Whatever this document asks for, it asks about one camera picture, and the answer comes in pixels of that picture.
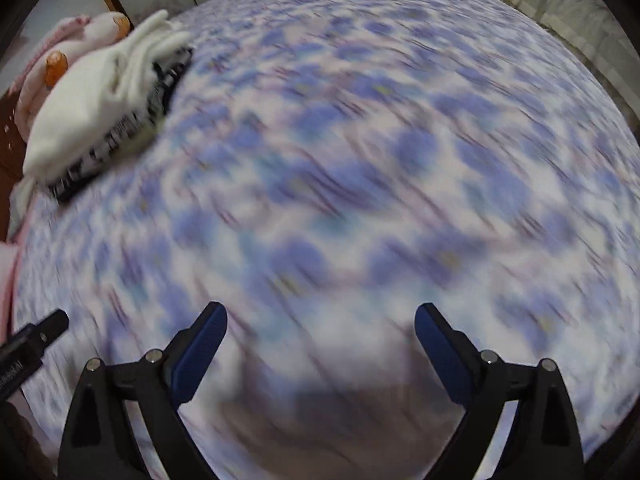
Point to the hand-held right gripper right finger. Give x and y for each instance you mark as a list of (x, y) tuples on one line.
[(442, 355)]

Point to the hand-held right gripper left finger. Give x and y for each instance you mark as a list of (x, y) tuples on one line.
[(197, 355)]

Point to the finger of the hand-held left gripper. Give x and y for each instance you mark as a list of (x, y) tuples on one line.
[(52, 325)]

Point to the white fluffy cardigan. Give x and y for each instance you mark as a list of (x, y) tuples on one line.
[(90, 105)]

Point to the grey crumpled cloth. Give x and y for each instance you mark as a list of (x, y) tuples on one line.
[(20, 202)]

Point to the wooden headboard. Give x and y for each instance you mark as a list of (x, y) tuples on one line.
[(7, 150)]

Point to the black and white printed garment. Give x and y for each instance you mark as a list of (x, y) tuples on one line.
[(107, 149)]

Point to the purple cat print blanket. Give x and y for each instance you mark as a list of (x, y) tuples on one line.
[(350, 160)]

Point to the pink bear print quilt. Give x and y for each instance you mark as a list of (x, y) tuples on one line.
[(75, 35)]

